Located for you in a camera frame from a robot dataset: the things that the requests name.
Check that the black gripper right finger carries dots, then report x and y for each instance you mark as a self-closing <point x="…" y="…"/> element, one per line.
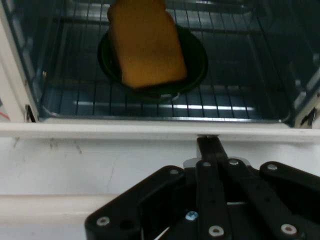
<point x="282" y="195"/>

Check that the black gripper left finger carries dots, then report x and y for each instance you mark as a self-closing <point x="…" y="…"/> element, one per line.
<point x="140" y="200"/>

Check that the cream glass oven door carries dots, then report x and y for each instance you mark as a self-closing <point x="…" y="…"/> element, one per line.
<point x="100" y="160"/>

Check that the dark green plate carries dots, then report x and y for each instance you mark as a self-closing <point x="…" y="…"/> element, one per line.
<point x="197" y="62"/>

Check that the orange bread slice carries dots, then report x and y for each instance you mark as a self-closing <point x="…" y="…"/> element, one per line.
<point x="147" y="45"/>

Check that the cream toaster oven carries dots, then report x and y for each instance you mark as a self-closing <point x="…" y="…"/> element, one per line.
<point x="15" y="82"/>

